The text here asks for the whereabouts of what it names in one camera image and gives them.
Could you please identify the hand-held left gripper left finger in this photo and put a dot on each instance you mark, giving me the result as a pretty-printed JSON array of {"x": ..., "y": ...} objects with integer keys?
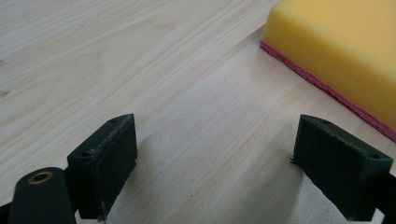
[{"x": 102, "y": 168}]

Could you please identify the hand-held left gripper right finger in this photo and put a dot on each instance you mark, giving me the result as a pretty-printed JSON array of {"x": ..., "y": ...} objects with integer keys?
[{"x": 339, "y": 168}]

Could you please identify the yellow sponge with red pad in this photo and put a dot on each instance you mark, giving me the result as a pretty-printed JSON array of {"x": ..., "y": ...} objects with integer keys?
[{"x": 342, "y": 46}]

